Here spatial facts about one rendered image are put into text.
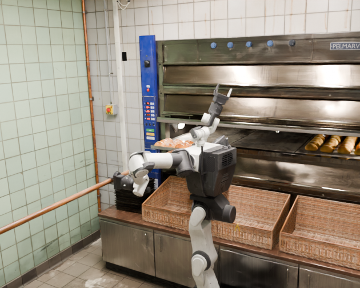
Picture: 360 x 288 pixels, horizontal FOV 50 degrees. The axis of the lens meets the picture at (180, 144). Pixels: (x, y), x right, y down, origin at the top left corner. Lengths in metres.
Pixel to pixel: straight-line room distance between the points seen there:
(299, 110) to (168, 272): 1.72
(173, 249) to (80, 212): 1.31
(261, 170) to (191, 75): 1.02
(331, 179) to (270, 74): 0.94
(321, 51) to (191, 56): 1.08
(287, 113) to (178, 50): 1.10
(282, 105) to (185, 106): 0.87
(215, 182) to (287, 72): 1.18
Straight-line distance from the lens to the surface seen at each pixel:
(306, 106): 3.14
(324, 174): 3.23
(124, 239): 3.60
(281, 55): 3.17
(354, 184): 3.20
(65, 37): 3.95
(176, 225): 3.27
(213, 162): 2.35
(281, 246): 2.96
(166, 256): 3.41
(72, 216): 4.17
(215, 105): 2.74
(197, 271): 2.74
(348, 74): 3.07
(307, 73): 3.12
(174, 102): 3.57
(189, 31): 3.45
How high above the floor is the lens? 2.00
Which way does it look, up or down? 13 degrees down
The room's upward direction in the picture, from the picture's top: 2 degrees counter-clockwise
